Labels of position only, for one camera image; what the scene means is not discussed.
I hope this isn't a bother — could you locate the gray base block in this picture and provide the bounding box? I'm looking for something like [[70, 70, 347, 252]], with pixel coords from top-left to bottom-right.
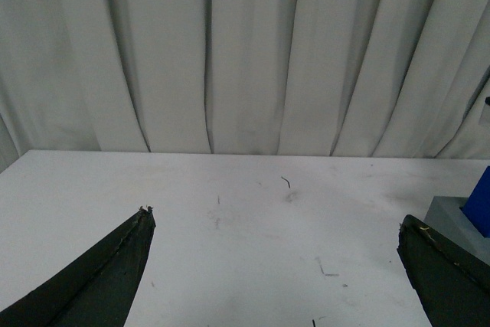
[[423, 196, 490, 264]]

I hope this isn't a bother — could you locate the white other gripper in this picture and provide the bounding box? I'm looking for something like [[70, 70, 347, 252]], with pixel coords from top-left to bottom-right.
[[480, 96, 490, 123]]

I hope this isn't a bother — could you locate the white pleated curtain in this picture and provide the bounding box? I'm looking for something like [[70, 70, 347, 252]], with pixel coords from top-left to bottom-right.
[[1, 0, 489, 168]]

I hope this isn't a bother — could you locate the blue part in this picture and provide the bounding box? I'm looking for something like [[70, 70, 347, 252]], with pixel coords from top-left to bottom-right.
[[462, 166, 490, 238]]

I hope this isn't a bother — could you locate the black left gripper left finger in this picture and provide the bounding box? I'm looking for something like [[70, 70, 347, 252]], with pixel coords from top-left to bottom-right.
[[1, 207, 155, 326]]

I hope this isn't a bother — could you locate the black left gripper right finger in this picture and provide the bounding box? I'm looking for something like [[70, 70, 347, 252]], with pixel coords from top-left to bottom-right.
[[397, 214, 489, 326]]

